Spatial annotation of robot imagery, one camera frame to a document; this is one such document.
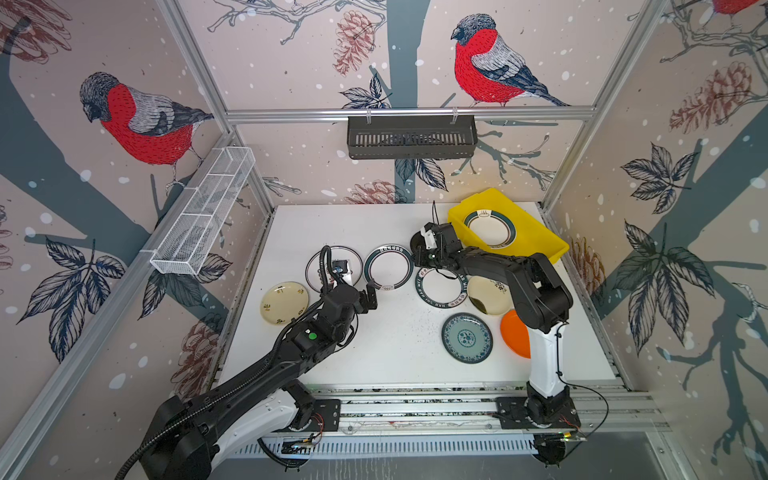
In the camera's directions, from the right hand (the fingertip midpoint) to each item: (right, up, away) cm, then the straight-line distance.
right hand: (410, 259), depth 100 cm
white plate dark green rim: (+10, -9, -5) cm, 14 cm away
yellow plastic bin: (+46, +8, +9) cm, 48 cm away
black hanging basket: (+2, +43, +6) cm, 44 cm away
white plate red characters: (-25, +2, +3) cm, 25 cm away
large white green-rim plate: (+33, +11, +14) cm, 38 cm away
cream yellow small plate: (-42, -13, -5) cm, 44 cm away
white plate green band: (-7, -3, +2) cm, 8 cm away
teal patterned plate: (+16, -22, -14) cm, 30 cm away
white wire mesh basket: (-56, +7, -29) cm, 64 cm away
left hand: (-15, -4, -22) cm, 27 cm away
